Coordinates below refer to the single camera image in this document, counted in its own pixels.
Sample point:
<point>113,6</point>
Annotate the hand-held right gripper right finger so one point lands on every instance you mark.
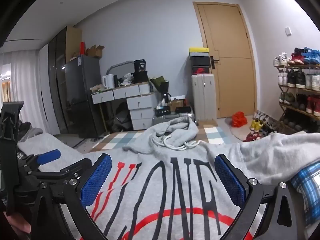
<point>230,180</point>

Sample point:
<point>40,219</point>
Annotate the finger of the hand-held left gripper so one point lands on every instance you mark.
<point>75,166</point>
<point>48,156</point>

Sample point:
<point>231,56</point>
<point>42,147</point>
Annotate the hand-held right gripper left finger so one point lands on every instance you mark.
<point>96,180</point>

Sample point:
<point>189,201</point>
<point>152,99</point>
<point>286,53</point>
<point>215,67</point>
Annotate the grey printed hoodie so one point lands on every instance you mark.
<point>250,152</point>

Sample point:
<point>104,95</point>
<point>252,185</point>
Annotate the grey clothes pile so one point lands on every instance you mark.
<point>30,132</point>

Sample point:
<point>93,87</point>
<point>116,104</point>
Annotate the checked bed sheet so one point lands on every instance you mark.
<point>117,140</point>

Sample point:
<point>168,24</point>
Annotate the red shoes pair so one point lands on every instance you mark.
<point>251,137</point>

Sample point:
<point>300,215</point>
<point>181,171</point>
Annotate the red plastic bag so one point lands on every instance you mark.
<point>238,120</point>

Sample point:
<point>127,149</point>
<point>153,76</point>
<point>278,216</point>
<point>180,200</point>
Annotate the yellow shoes pair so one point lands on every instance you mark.
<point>256,125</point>

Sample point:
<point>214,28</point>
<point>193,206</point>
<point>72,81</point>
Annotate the dark bag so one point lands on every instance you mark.
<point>120,122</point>

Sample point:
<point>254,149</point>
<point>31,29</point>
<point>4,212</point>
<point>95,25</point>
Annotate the white sneakers pair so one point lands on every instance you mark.
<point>261,116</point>

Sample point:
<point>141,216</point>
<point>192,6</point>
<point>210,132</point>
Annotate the dark refrigerator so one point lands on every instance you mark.
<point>80,92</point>

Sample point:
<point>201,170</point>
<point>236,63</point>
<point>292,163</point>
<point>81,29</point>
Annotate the blue plaid cloth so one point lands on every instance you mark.
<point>310,187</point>

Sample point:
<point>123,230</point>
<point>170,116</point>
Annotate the white desk with drawers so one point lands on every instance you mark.
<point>140,107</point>

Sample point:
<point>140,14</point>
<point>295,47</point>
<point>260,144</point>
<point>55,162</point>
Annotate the light upright suitcase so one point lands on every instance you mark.
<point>203,97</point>

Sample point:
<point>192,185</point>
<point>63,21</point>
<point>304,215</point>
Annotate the silver suitcase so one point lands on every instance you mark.
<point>162,120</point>

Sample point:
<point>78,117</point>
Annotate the white electric kettle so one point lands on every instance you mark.
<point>107,82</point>

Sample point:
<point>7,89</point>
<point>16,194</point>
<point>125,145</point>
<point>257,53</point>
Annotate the brown cardboard box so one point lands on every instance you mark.
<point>177,105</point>

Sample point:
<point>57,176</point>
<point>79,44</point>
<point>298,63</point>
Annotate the wooden door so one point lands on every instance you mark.
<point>230,85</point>

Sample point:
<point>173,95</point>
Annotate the black appliance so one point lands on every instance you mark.
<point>140,76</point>

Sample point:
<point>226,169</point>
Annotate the black red shoe box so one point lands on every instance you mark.
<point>200,70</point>

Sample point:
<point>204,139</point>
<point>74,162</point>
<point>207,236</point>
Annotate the open cardboard box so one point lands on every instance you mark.
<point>96,52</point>

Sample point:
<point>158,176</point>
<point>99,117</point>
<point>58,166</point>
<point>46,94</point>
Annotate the dark green bouquet wrap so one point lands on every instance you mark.
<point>158,82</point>

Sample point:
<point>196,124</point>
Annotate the shoe rack with shoes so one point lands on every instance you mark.
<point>297,55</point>

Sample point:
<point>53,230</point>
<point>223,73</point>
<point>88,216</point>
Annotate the grey metal frame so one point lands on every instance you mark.
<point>117,66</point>

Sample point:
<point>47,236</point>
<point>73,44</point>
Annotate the white light switch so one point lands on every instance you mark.
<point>288,30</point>

